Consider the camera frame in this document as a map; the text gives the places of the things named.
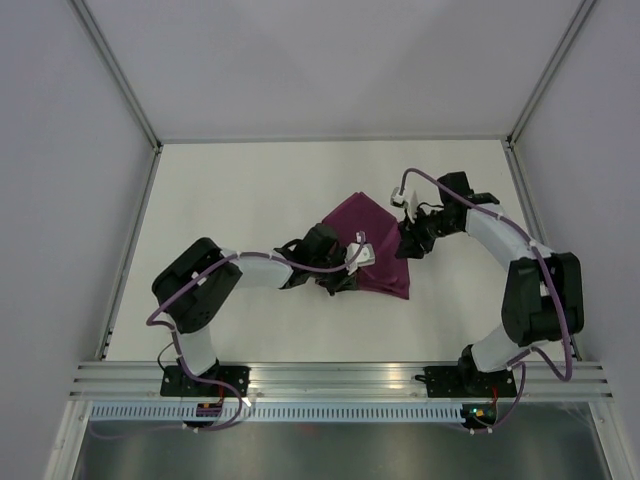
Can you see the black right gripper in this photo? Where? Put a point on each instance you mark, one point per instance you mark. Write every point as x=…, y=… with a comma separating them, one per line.
x=411, y=237

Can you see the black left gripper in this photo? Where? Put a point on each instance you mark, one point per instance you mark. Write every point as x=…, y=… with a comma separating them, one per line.
x=345, y=283

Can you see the purple cloth napkin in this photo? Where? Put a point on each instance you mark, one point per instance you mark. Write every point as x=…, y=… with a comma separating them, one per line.
x=359, y=213

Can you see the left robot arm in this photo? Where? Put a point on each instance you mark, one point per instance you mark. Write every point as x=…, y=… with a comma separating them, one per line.
x=192, y=290

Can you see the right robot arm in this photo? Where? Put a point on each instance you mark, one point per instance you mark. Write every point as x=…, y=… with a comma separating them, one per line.
x=542, y=306

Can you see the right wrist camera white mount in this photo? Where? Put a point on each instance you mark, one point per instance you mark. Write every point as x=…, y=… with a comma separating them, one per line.
x=406, y=199

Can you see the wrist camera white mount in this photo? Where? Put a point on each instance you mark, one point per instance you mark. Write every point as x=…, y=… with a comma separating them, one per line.
x=359, y=254
x=406, y=199

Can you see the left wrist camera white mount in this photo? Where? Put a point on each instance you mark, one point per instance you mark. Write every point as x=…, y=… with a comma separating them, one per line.
x=359, y=254

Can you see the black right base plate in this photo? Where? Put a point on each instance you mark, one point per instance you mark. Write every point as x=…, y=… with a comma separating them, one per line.
x=450, y=382

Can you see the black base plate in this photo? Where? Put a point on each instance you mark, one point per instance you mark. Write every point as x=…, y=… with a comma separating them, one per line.
x=176, y=383
x=450, y=382

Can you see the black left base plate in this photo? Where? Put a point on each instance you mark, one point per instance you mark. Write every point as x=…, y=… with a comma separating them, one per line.
x=176, y=383

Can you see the aluminium front rail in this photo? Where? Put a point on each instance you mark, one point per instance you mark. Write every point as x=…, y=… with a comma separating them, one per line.
x=348, y=382

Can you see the white slotted cable duct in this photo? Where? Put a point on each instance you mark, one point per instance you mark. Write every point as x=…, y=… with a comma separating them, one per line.
x=280, y=412

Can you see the aluminium frame post right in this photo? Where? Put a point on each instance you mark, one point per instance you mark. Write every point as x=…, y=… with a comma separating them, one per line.
x=570, y=35

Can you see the aluminium frame post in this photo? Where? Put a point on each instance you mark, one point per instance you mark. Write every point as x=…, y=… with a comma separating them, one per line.
x=106, y=55
x=570, y=35

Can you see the aluminium frame post left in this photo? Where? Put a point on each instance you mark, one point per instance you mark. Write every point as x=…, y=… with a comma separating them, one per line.
x=106, y=55

